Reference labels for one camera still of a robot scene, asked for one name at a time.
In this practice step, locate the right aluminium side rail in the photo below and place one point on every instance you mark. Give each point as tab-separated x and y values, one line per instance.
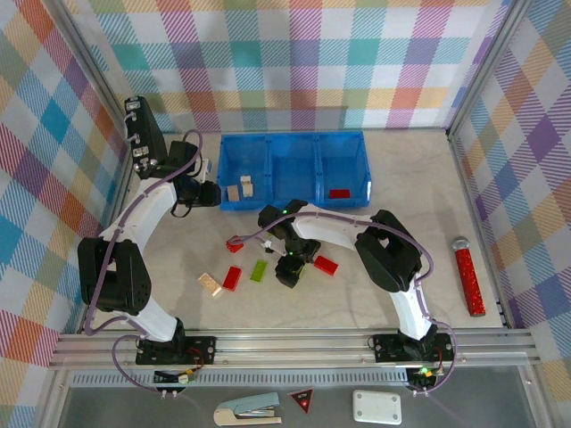
469	200

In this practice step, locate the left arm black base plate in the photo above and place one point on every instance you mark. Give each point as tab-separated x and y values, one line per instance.
203	350

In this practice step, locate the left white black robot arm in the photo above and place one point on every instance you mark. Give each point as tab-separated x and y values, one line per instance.
143	209

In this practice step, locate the aluminium frame post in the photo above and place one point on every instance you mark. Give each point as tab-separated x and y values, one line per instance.
93	67
485	67

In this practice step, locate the blue three-compartment bin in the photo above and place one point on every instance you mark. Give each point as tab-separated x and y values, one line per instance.
294	169

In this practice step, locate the small white lego brick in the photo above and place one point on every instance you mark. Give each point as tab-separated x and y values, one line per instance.
246	186

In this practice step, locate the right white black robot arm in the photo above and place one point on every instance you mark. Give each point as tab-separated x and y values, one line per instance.
334	227

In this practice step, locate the red black triangle sign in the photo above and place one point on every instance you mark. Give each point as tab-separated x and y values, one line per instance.
302	399

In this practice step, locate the white rectangular plate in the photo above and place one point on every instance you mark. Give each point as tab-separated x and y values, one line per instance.
377	406

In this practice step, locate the cream lego brick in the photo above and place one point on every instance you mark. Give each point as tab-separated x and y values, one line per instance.
233	192
209	284

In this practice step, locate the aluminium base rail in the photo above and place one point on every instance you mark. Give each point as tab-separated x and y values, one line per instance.
290	348

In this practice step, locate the right aluminium frame post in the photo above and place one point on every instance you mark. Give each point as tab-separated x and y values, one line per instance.
485	67

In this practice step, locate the light blue stapler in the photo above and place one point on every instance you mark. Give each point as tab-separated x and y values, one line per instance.
254	401

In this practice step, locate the red glitter tube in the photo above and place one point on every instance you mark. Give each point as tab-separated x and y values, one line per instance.
468	276

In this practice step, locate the black briefcase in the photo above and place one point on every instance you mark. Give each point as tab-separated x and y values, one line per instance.
147	129

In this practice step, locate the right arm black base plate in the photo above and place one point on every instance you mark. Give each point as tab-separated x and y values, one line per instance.
388	348

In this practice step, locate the left aluminium side rail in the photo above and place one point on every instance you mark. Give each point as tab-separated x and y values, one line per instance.
119	191

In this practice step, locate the aluminium side rail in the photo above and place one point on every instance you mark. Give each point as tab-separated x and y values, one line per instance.
469	200
119	191

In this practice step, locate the left aluminium frame post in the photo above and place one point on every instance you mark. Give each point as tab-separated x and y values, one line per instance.
93	67

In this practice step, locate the red lego brick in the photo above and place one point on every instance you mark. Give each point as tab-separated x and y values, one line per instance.
232	277
326	266
340	194
235	244

